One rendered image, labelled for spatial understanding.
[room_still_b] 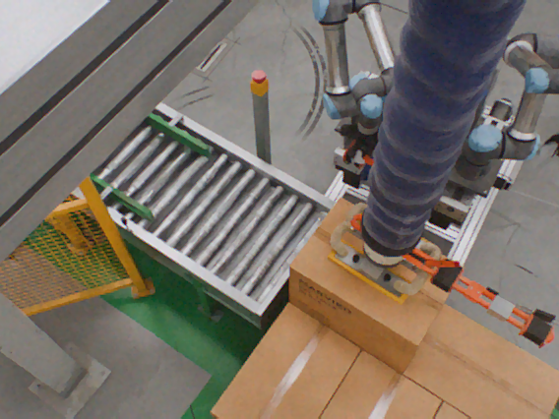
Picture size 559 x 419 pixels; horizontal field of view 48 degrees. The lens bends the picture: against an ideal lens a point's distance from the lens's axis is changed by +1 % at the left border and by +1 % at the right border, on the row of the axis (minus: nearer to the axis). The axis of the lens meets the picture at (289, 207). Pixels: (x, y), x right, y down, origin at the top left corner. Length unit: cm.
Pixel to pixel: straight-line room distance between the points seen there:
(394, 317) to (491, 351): 63
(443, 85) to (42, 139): 119
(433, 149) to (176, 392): 217
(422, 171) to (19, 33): 149
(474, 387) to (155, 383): 160
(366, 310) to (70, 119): 220
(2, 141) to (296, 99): 393
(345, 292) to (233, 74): 227
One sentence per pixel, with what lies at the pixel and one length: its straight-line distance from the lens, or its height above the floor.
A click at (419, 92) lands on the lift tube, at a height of 214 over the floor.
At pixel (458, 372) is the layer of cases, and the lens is 292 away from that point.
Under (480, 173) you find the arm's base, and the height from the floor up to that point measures 107.
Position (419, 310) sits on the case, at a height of 94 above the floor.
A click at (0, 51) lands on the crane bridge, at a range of 35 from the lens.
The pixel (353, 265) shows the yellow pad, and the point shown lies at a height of 108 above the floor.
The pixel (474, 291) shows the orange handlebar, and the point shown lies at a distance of 234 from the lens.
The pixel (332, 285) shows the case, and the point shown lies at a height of 94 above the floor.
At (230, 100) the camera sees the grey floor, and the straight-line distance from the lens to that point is 425.
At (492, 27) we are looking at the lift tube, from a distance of 137.
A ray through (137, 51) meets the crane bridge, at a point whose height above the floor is 301.
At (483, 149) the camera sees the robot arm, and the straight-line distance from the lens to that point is 260.
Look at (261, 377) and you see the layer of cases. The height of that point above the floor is 54.
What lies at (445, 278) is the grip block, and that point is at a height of 120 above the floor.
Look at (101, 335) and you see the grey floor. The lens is 359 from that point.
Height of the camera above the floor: 328
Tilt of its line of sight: 61 degrees down
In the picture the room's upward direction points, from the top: straight up
